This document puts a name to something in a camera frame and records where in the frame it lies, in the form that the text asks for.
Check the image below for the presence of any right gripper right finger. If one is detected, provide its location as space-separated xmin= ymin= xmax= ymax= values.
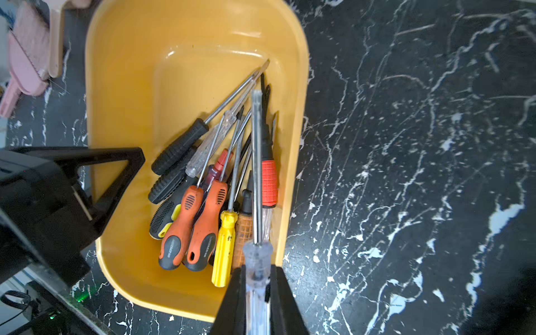
xmin=269 ymin=265 xmax=309 ymax=335

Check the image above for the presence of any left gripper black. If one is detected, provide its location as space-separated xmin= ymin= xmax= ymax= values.
xmin=0 ymin=146 xmax=146 ymax=290

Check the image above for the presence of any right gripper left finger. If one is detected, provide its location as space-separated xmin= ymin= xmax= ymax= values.
xmin=209 ymin=265 xmax=247 ymax=335

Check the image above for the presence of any yellow plastic storage box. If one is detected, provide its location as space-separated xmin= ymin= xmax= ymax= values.
xmin=85 ymin=1 xmax=309 ymax=322

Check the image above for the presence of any red black handle screwdriver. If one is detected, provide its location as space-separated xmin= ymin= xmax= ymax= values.
xmin=260 ymin=74 xmax=278 ymax=241

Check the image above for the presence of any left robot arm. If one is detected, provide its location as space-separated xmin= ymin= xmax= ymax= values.
xmin=1 ymin=147 xmax=145 ymax=334

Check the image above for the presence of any pink hand brush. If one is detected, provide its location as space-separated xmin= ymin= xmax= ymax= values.
xmin=1 ymin=1 xmax=50 ymax=118

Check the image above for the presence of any brown plastic slotted scoop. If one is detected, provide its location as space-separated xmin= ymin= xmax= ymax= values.
xmin=45 ymin=0 xmax=92 ymax=78

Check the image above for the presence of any orange grey handle screwdriver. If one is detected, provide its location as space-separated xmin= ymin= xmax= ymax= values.
xmin=158 ymin=114 xmax=227 ymax=271

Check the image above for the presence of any amber handle screwdriver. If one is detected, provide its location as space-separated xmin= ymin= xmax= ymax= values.
xmin=232 ymin=169 xmax=254 ymax=270

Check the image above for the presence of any black yellow handle screwdriver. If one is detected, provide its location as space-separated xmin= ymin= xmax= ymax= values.
xmin=149 ymin=176 xmax=198 ymax=240

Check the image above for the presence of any black ribbed handle screwdriver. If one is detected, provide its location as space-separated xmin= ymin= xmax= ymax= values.
xmin=152 ymin=59 xmax=270 ymax=175

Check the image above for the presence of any purple red handle screwdriver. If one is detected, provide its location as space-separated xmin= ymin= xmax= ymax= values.
xmin=202 ymin=149 xmax=228 ymax=193

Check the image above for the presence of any clear handle tester screwdriver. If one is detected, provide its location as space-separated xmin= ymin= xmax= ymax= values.
xmin=185 ymin=80 xmax=256 ymax=178

